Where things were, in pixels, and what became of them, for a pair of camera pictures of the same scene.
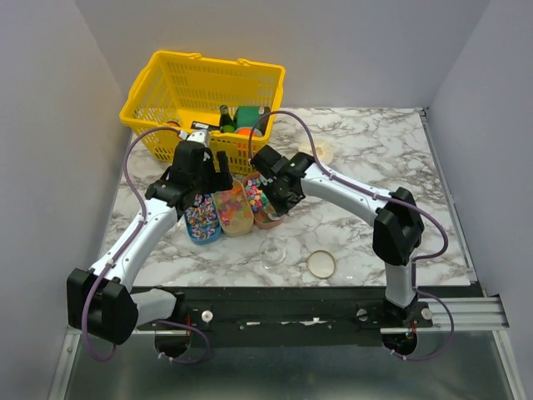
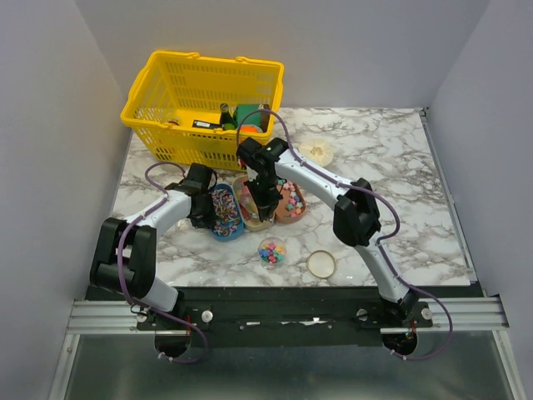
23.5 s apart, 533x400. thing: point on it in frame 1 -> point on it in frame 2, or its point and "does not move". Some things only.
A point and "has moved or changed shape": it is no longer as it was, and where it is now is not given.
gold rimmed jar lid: [321, 263] does not move
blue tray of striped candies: [203, 220] has moved or changed shape
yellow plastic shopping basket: [232, 102] does not move
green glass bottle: [226, 124] does not move
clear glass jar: [273, 252] does not move
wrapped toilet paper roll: [324, 152] does not move
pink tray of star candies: [261, 204] has moved or changed shape
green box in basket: [247, 116] does not move
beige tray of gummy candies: [234, 210] -> [250, 212]
